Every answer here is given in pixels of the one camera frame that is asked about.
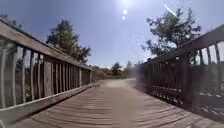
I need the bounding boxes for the dark wooden railing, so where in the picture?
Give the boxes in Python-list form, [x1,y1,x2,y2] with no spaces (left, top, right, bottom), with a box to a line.
[135,23,224,123]

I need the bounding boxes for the sparse pine tree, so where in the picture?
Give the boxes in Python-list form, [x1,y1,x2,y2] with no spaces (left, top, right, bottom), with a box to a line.
[141,7,203,58]

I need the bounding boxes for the distant bushes and trees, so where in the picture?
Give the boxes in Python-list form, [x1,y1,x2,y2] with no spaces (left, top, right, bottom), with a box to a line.
[90,60,138,81]

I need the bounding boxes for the tall green tree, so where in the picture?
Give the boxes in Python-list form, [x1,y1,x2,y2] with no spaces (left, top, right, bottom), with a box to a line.
[45,18,92,64]

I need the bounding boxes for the weathered wooden railing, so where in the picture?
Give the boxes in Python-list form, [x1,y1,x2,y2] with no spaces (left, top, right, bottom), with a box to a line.
[0,19,95,127]

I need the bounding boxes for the wooden boardwalk deck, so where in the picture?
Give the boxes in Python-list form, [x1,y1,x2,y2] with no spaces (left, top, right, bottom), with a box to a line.
[9,78,224,128]

